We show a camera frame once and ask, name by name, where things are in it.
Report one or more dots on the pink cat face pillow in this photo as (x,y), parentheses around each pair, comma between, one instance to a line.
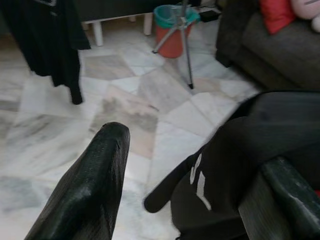
(307,7)

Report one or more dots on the black power adapter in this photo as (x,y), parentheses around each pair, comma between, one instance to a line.
(210,15)

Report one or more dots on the plain black shirt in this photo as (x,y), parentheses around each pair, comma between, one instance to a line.
(50,37)

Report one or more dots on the black red striped shirt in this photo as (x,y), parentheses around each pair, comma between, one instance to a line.
(237,140)

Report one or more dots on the silver clothes rack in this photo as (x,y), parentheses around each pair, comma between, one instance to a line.
(188,62)

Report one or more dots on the dark grey sofa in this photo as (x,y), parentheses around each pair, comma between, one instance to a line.
(262,62)

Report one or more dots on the orange bin with teal bag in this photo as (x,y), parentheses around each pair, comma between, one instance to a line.
(170,42)

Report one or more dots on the black TV cabinet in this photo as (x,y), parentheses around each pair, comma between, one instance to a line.
(112,8)

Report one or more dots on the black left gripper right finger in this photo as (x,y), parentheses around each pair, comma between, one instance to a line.
(287,195)

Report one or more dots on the red cushion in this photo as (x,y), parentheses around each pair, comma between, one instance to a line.
(275,15)

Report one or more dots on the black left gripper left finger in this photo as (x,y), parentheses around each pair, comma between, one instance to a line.
(82,195)

